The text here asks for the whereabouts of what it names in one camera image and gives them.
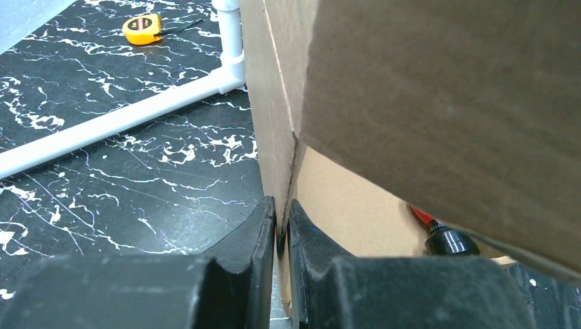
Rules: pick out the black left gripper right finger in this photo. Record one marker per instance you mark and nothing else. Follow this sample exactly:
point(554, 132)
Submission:
point(332, 288)

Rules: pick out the white PVC pipe frame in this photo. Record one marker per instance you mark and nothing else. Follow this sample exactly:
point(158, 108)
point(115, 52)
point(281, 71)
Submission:
point(228, 77)

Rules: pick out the red black small bottle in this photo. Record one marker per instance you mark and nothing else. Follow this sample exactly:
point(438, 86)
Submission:
point(443, 240)

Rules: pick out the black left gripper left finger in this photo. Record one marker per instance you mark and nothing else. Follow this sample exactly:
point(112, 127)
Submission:
point(226, 286)

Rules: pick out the yellow tape measure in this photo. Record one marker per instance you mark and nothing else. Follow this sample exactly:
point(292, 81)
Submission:
point(149, 29)

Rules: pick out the brown cardboard box sheet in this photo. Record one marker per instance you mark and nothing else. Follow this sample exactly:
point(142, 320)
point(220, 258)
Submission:
point(469, 110)

